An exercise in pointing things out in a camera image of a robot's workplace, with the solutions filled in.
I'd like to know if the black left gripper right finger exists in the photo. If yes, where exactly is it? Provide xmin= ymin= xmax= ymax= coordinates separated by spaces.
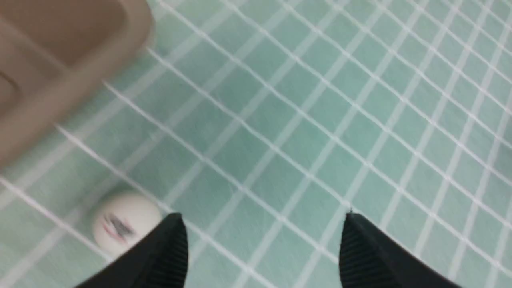
xmin=339 ymin=212 xmax=458 ymax=288

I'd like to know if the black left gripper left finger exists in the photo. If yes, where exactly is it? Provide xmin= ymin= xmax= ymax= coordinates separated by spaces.
xmin=77 ymin=213 xmax=188 ymax=288

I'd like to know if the white ping-pong ball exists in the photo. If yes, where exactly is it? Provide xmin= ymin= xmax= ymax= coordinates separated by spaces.
xmin=92 ymin=191 xmax=163 ymax=258

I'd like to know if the green checkered table cloth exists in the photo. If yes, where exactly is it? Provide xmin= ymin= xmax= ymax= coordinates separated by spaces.
xmin=1 ymin=0 xmax=512 ymax=288

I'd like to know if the olive plastic storage bin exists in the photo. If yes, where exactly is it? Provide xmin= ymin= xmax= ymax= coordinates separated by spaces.
xmin=0 ymin=0 xmax=154 ymax=167

